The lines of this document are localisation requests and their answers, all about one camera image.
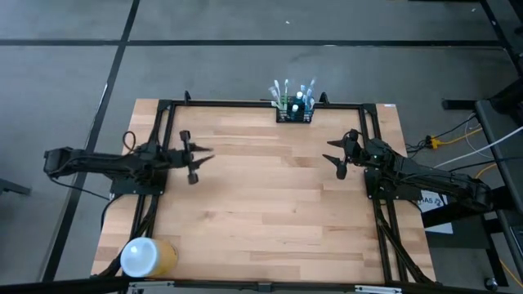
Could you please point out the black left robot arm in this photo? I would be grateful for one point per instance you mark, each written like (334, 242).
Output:
(102, 161)

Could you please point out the white paper label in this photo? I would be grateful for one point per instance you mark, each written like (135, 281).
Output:
(441, 228)

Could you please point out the white tape strip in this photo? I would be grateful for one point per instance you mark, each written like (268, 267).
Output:
(389, 105)

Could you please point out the yellow canister white lid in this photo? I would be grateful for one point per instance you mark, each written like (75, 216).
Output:
(143, 257)

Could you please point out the black caster wheel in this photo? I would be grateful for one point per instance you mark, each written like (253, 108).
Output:
(490, 283)

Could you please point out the black metal table frame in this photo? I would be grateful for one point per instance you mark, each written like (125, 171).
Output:
(224, 104)

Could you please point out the black equipment stand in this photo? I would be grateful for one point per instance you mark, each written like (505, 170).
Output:
(510, 196)

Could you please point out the teal mouthwash bottle white cap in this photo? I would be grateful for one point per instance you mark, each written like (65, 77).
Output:
(299, 95)
(294, 108)

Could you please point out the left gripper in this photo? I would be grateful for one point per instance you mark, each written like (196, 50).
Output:
(180, 158)

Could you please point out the black mesh toothbrush holder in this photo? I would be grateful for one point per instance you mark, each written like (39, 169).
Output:
(286, 119)

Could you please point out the black table clamp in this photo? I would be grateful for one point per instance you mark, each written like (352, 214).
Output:
(324, 99)
(187, 97)

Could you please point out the black camera mount rail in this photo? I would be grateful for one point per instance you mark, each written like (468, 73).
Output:
(61, 286)

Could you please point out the silver bracket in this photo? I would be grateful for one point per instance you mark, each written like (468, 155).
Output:
(378, 289)

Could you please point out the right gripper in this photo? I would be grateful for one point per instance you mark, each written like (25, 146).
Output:
(357, 153)

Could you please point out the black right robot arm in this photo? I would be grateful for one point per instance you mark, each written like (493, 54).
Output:
(429, 175)

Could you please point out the black stand foot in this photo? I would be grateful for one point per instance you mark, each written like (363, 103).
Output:
(14, 188)
(510, 96)

